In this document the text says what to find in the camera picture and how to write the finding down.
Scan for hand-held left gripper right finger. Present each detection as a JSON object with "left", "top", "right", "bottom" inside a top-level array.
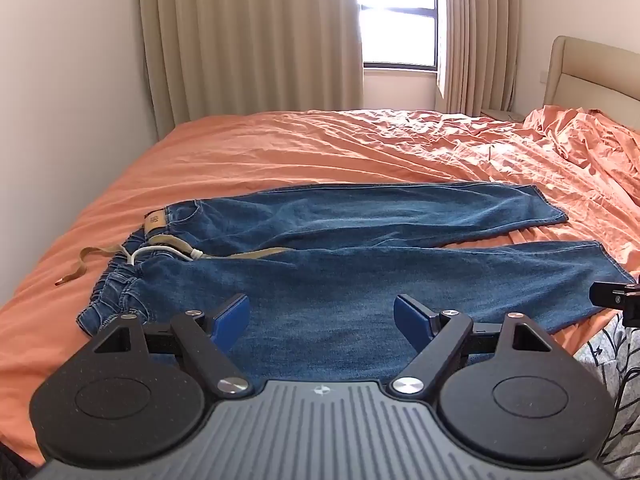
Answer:
[{"left": 392, "top": 293, "right": 552, "bottom": 402}]

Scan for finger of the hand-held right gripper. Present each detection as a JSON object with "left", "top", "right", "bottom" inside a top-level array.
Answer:
[{"left": 589, "top": 281, "right": 626, "bottom": 309}]

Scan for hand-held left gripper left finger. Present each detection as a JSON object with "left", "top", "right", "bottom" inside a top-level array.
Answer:
[{"left": 94, "top": 293, "right": 254, "bottom": 399}]

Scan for blue denim pants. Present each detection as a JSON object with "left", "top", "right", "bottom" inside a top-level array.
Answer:
[{"left": 76, "top": 180, "right": 638, "bottom": 386}]

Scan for leaf patterned grey cloth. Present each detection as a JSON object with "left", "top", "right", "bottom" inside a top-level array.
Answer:
[{"left": 572, "top": 310, "right": 640, "bottom": 480}]

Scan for tan fabric belt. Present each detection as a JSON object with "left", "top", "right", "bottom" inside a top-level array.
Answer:
[{"left": 55, "top": 244, "right": 302, "bottom": 287}]

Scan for orange crumpled duvet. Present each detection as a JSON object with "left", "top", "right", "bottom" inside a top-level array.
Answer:
[{"left": 522, "top": 105, "right": 640, "bottom": 281}]

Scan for beige nightstand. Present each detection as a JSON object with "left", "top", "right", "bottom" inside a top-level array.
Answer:
[{"left": 480, "top": 107, "right": 527, "bottom": 124}]

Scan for beige padded headboard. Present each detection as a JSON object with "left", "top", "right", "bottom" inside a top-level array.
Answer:
[{"left": 542, "top": 35, "right": 640, "bottom": 127}]

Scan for wide beige curtain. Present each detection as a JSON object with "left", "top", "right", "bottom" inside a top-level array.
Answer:
[{"left": 137, "top": 0, "right": 364, "bottom": 139}]

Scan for window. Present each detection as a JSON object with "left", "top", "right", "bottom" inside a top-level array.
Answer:
[{"left": 352, "top": 0, "right": 448, "bottom": 72}]

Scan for narrow beige curtain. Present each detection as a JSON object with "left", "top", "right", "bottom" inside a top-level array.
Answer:
[{"left": 435, "top": 0, "right": 524, "bottom": 117}]

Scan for white drawstring cord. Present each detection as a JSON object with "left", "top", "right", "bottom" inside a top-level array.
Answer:
[{"left": 120, "top": 242, "right": 204, "bottom": 264}]

